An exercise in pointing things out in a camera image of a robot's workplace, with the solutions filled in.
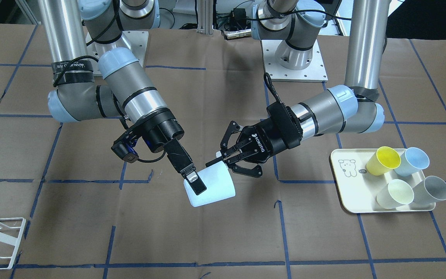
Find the yellow plastic cup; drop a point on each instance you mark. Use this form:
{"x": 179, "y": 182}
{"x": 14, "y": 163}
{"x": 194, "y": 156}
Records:
{"x": 383, "y": 160}

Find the cream white cup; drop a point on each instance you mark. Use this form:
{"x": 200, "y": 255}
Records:
{"x": 395, "y": 194}

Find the grey plastic cup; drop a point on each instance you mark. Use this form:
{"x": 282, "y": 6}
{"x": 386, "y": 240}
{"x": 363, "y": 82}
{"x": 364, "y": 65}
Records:
{"x": 431, "y": 189}

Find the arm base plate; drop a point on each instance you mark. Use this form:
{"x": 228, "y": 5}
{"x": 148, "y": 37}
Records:
{"x": 286, "y": 64}
{"x": 136, "y": 41}

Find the cream plastic tray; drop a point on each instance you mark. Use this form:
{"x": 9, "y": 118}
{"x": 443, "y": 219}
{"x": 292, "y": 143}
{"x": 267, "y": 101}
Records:
{"x": 358, "y": 188}

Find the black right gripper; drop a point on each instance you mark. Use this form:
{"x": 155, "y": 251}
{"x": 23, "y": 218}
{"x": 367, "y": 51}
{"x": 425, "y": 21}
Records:
{"x": 163, "y": 133}

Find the aluminium frame post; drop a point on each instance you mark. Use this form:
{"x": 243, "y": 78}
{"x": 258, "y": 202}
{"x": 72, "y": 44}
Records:
{"x": 205, "y": 16}

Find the light blue cup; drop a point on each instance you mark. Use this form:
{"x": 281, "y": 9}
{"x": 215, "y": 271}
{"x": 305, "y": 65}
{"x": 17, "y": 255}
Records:
{"x": 412, "y": 161}
{"x": 218, "y": 182}

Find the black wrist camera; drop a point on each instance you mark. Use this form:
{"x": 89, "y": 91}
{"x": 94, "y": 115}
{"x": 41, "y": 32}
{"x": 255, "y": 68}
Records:
{"x": 123, "y": 147}

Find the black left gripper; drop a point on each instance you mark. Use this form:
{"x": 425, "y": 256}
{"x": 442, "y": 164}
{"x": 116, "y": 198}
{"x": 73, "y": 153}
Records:
{"x": 265, "y": 140}

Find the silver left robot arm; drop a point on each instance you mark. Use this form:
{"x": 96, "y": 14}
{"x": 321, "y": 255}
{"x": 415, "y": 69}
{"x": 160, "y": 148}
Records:
{"x": 288, "y": 30}

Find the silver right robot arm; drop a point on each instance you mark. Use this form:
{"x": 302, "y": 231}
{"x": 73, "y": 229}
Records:
{"x": 97, "y": 75}

